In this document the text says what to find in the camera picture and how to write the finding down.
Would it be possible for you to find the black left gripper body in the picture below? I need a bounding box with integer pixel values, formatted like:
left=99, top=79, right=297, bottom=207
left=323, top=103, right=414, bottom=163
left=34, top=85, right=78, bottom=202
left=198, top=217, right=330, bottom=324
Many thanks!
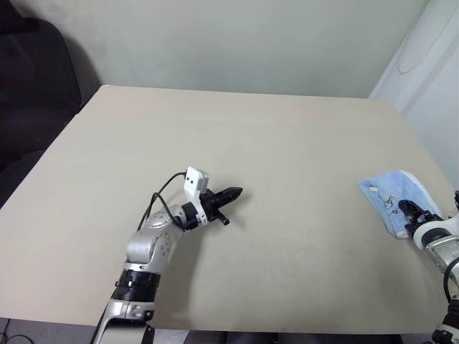
left=199, top=189, right=231, bottom=227

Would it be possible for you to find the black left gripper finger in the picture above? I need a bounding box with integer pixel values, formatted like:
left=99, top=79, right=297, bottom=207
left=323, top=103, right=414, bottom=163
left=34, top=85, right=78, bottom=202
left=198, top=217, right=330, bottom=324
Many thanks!
left=214, top=191, right=244, bottom=209
left=214, top=186, right=245, bottom=201

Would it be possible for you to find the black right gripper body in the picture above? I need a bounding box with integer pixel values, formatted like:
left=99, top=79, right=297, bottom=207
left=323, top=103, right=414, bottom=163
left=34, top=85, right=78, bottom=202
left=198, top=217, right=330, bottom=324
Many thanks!
left=404, top=211, right=445, bottom=231

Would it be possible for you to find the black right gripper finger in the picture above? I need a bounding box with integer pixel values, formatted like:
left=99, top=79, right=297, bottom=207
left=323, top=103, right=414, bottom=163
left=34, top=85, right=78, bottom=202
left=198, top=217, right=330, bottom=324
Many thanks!
left=398, top=199, right=430, bottom=221

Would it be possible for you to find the light blue towel white trim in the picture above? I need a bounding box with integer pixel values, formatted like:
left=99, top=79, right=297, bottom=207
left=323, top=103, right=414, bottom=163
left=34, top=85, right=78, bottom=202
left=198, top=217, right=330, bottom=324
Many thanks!
left=357, top=169, right=446, bottom=239

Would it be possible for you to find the white door panel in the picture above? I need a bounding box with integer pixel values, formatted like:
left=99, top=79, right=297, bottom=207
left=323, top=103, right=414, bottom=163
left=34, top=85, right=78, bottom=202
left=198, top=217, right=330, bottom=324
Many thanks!
left=368, top=0, right=459, bottom=204

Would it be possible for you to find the dark upholstered chair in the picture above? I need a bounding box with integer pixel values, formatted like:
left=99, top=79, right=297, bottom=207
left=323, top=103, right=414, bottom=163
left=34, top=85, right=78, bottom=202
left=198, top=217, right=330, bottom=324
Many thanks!
left=0, top=0, right=105, bottom=211

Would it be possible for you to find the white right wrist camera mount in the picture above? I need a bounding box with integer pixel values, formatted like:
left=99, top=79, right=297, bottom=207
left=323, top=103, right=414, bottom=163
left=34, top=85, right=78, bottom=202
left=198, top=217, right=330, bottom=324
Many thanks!
left=408, top=214, right=459, bottom=249

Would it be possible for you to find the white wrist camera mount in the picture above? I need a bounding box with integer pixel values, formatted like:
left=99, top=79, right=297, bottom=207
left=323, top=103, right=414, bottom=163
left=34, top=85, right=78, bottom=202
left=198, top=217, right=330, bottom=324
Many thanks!
left=408, top=214, right=459, bottom=249
left=183, top=166, right=211, bottom=226

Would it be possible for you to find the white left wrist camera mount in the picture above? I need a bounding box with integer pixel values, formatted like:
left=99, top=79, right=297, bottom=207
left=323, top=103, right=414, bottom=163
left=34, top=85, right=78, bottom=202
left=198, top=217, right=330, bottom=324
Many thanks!
left=183, top=166, right=211, bottom=226

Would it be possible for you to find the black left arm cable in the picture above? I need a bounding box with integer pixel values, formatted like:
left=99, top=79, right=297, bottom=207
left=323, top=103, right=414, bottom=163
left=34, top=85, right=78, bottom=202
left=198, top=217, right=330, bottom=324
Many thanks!
left=136, top=172, right=188, bottom=231

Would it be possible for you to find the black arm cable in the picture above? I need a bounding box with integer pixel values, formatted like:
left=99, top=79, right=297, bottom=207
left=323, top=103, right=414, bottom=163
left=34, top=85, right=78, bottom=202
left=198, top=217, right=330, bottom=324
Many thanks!
left=443, top=258, right=459, bottom=313
left=136, top=172, right=188, bottom=231

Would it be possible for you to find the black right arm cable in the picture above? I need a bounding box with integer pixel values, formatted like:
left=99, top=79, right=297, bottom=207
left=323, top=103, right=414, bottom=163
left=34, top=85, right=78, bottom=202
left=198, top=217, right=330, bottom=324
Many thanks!
left=443, top=258, right=459, bottom=313

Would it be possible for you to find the thin black floor cable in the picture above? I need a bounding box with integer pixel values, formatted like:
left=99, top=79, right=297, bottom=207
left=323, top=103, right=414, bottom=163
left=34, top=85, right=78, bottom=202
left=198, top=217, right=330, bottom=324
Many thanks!
left=0, top=316, right=34, bottom=344

